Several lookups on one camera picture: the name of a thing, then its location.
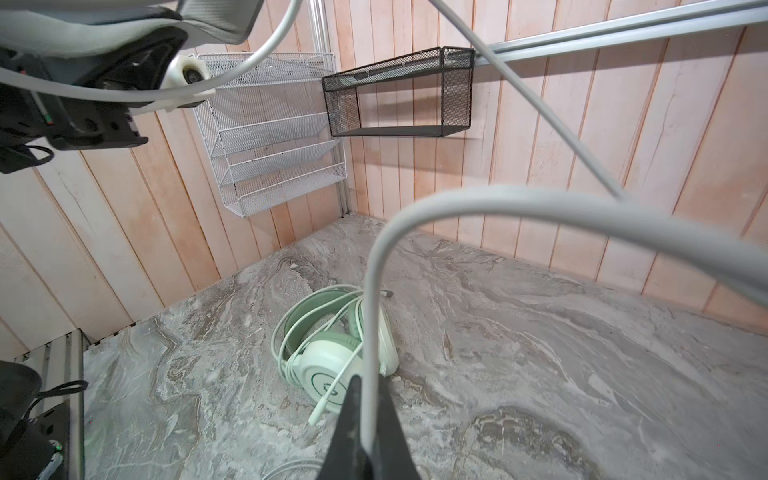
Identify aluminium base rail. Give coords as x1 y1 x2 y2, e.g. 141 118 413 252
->
13 330 88 479

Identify white wire mesh shelf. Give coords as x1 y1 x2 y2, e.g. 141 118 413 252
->
194 52 347 218

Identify aluminium frame bar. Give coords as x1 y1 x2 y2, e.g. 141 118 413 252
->
489 1 767 62

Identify green headphones with cable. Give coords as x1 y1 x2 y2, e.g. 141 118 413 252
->
270 284 364 425

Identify white headphones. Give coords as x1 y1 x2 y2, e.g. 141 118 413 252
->
1 0 302 104

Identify white headphone cable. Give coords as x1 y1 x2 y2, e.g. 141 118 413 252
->
263 0 768 480

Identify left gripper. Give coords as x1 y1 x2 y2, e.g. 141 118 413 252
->
1 27 188 174

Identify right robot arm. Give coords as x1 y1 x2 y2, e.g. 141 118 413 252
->
1 361 420 479

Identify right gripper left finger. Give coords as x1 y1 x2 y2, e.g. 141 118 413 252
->
316 375 372 480

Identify black wire mesh basket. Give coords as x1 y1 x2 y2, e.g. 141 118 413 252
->
322 46 475 138

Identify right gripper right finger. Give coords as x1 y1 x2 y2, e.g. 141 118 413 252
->
371 375 420 480

